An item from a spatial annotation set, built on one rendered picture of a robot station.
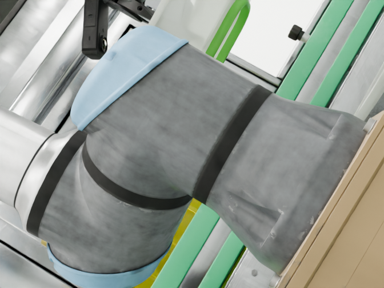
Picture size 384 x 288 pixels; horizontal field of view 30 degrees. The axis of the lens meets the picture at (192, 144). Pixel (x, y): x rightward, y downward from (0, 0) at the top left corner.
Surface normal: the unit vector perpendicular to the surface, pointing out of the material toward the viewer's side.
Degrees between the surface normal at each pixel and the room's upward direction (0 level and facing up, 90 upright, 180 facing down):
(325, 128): 90
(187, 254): 90
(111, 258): 113
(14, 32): 90
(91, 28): 84
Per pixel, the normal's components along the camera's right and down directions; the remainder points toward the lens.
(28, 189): -0.72, -0.16
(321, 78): 0.00, -0.31
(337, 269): -0.17, -0.01
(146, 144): -0.39, 0.44
